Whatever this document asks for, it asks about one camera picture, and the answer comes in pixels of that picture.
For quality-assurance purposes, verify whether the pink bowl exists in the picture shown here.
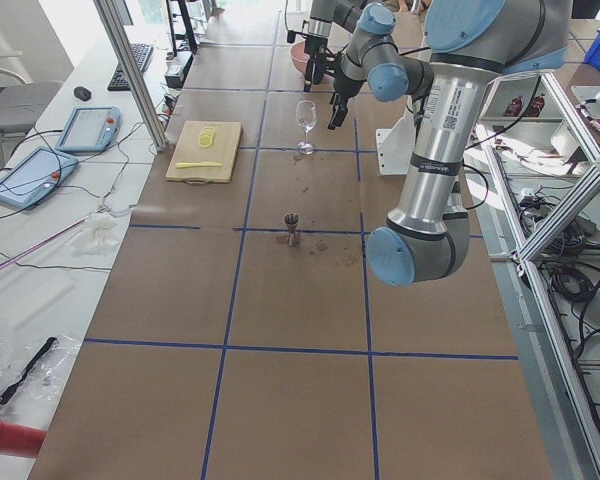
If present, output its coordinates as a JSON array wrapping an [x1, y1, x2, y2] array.
[[290, 41, 335, 76]]

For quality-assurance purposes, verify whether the white crumpled cloth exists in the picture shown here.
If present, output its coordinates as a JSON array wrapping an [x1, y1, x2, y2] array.
[[71, 213, 120, 255]]

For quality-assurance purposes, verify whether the steel jigger measuring cup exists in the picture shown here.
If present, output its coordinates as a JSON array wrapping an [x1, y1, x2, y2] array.
[[284, 212, 299, 247]]

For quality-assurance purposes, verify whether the red cylinder bottle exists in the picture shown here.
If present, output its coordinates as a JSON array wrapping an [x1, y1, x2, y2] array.
[[0, 419, 46, 458]]

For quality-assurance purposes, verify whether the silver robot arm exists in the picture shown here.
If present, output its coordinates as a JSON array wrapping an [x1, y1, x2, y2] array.
[[333, 1, 572, 286], [303, 0, 367, 92]]

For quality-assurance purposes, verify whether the aluminium frame post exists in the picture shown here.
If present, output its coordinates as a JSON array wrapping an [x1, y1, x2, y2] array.
[[93, 0, 168, 152]]

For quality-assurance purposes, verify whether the near teach pendant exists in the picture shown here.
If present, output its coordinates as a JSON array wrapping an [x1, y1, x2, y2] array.
[[0, 147, 78, 209]]

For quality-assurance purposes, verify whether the black computer mouse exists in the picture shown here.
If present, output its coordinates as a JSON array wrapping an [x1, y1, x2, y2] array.
[[73, 86, 92, 101]]

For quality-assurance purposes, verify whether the clear wine glass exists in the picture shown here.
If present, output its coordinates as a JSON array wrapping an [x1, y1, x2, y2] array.
[[295, 100, 317, 155]]

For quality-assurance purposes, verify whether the teach pendant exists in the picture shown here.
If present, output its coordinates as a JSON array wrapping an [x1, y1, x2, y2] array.
[[56, 106, 120, 155], [0, 147, 78, 209]]

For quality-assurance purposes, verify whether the far teach pendant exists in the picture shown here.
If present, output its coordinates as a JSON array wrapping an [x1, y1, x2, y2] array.
[[56, 106, 120, 155]]

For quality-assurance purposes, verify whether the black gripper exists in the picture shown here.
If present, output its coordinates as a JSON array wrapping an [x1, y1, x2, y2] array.
[[303, 35, 328, 92], [327, 75, 363, 130]]

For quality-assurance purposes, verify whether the yellow plastic knife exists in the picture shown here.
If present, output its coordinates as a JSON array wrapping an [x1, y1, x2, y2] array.
[[175, 161, 223, 169]]

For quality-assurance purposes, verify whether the bamboo cutting board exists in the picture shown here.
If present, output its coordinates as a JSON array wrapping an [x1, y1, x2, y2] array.
[[165, 121, 242, 183]]

